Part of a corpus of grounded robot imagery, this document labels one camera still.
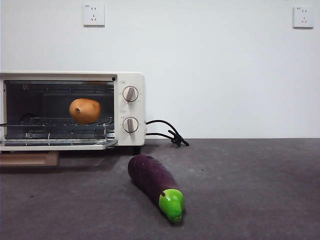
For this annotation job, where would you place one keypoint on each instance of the brown potato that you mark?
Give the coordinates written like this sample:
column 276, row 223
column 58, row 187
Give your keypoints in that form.
column 86, row 111

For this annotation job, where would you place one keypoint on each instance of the white glass oven door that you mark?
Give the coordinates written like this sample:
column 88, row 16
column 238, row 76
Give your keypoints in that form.
column 50, row 146

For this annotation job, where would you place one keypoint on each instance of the white oven knob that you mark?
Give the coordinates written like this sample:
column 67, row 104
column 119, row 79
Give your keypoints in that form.
column 131, row 94
column 130, row 125

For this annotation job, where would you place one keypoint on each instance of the white toaster oven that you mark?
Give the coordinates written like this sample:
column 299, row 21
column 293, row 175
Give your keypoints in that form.
column 130, row 80

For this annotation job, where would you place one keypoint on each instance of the purple eggplant green stem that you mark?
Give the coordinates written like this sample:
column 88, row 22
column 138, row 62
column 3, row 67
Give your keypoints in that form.
column 152, row 177

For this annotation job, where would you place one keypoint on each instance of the white wall socket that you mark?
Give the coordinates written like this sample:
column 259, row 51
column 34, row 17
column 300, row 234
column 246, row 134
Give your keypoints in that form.
column 303, row 18
column 94, row 15

